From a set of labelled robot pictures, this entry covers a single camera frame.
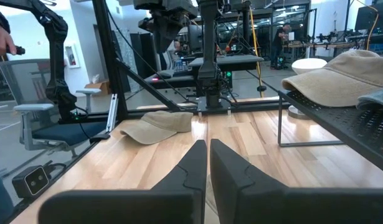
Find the black monitor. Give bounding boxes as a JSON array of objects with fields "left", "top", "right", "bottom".
[{"left": 354, "top": 0, "right": 383, "bottom": 32}]

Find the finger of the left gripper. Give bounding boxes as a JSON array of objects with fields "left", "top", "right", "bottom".
[
  {"left": 162, "top": 17, "right": 192, "bottom": 54},
  {"left": 144, "top": 17, "right": 167, "bottom": 54}
]

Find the black perforated metal shelf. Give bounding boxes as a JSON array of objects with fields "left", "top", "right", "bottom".
[{"left": 277, "top": 89, "right": 383, "bottom": 189}]

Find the black desk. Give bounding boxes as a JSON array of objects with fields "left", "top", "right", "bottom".
[{"left": 187, "top": 54, "right": 265, "bottom": 73}]

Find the black aluminium table frame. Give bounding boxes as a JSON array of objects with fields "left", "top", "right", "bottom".
[{"left": 1, "top": 0, "right": 291, "bottom": 224}]

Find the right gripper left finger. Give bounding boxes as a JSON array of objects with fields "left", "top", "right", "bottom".
[{"left": 38, "top": 139, "right": 208, "bottom": 224}]

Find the black table-level camera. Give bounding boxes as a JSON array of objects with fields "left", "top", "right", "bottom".
[{"left": 11, "top": 165, "right": 51, "bottom": 200}]

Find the khaki baseball cap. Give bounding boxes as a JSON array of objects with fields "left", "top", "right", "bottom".
[
  {"left": 119, "top": 110, "right": 194, "bottom": 146},
  {"left": 281, "top": 49, "right": 383, "bottom": 108}
]

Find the silver aluminium bar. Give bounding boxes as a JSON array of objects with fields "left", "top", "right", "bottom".
[{"left": 105, "top": 93, "right": 119, "bottom": 133}]

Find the white wall cabinet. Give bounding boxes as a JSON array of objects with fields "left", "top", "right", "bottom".
[{"left": 64, "top": 42, "right": 81, "bottom": 70}]

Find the cardboard box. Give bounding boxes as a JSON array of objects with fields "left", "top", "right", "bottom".
[{"left": 84, "top": 80, "right": 111, "bottom": 97}]

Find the black frame bracket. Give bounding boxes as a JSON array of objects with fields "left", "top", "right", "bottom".
[{"left": 89, "top": 132, "right": 111, "bottom": 144}]

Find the yellow cable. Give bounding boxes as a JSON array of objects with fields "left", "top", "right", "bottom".
[{"left": 248, "top": 5, "right": 264, "bottom": 98}]

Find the long wooden workbench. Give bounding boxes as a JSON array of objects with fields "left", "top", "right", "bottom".
[{"left": 283, "top": 39, "right": 362, "bottom": 58}]

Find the person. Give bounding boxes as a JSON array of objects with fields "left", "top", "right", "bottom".
[{"left": 271, "top": 22, "right": 292, "bottom": 70}]

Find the grey chair with blue seat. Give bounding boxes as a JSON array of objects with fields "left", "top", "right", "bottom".
[{"left": 0, "top": 58, "right": 108, "bottom": 160}]

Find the black upright panel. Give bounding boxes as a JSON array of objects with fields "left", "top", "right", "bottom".
[{"left": 130, "top": 32, "right": 163, "bottom": 80}]

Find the person's hand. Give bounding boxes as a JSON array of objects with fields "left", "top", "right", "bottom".
[{"left": 0, "top": 21, "right": 17, "bottom": 57}]

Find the small lit computer tower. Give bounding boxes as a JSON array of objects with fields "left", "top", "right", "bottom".
[{"left": 273, "top": 54, "right": 288, "bottom": 70}]

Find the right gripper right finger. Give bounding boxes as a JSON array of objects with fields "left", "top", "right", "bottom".
[{"left": 209, "top": 139, "right": 383, "bottom": 224}]

